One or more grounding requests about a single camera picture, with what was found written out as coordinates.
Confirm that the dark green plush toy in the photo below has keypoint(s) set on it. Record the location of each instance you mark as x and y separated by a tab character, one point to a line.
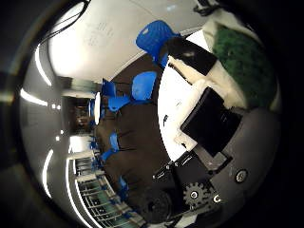
243	63

